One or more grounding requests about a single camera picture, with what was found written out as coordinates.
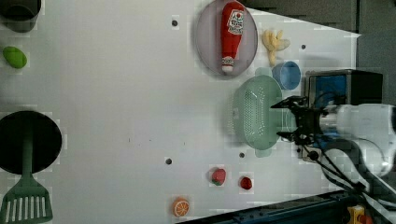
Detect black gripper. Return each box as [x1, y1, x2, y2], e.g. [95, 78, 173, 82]
[272, 96, 322, 145]

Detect green plastic strainer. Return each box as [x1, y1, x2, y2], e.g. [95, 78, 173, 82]
[233, 68, 283, 158]

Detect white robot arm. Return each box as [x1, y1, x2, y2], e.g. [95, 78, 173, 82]
[274, 96, 395, 190]

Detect green plastic mug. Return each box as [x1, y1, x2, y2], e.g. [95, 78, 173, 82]
[282, 109, 297, 132]

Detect blue plastic cup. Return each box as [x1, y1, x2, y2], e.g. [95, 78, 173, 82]
[272, 62, 302, 90]

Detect yellow banana peel toy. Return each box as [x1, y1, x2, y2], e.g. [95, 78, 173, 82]
[262, 30, 290, 67]

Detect small red fruit toy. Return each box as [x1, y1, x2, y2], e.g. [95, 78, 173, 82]
[240, 176, 252, 190]

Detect strawberry toy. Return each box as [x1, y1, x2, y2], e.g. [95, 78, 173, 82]
[211, 168, 226, 186]

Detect red ketchup bottle toy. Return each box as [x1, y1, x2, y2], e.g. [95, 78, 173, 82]
[220, 1, 245, 74]

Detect grey round plate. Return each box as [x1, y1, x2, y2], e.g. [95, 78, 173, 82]
[195, 0, 258, 77]

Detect orange slice toy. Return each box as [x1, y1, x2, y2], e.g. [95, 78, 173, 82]
[172, 198, 190, 217]

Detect black round pan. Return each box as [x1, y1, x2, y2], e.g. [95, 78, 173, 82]
[0, 111, 63, 175]

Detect green slotted spatula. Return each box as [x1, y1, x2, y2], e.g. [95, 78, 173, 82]
[1, 127, 53, 224]

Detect green lime toy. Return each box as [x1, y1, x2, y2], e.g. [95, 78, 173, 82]
[3, 47, 27, 69]

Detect black cylindrical cup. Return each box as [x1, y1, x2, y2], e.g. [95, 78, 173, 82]
[0, 0, 42, 33]

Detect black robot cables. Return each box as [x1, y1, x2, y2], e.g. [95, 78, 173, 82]
[300, 141, 396, 216]

